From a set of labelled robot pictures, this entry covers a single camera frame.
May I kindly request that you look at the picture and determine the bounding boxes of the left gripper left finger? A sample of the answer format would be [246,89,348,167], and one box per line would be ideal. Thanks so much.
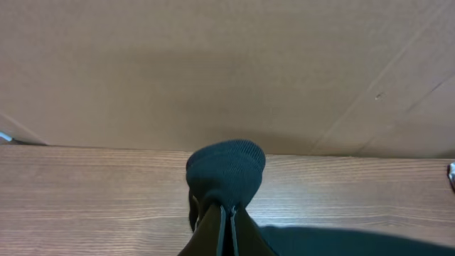
[178,205,226,256]

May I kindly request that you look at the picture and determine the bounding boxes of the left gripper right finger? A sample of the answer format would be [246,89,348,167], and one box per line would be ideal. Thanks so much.
[229,208,276,256]

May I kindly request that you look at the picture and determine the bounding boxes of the black knit garment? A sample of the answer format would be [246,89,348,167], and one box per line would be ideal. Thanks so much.
[186,139,454,256]

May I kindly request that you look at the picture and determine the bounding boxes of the cardboard back panel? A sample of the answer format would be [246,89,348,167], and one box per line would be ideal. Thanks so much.
[1,1,454,158]

